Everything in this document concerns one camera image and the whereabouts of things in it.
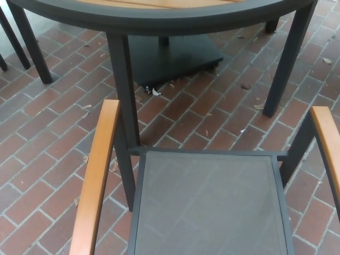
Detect dark chair with wooden armrests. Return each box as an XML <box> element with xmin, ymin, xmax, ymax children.
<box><xmin>69</xmin><ymin>99</ymin><xmax>340</xmax><ymax>255</ymax></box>

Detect dark neighbouring chair legs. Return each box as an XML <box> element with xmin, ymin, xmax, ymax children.
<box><xmin>0</xmin><ymin>2</ymin><xmax>31</xmax><ymax>72</ymax></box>

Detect black square umbrella base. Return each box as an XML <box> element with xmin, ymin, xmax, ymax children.
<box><xmin>127</xmin><ymin>34</ymin><xmax>225</xmax><ymax>94</ymax></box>

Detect round dark patio table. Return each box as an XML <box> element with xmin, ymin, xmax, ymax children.
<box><xmin>6</xmin><ymin>0</ymin><xmax>319</xmax><ymax>147</ymax></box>

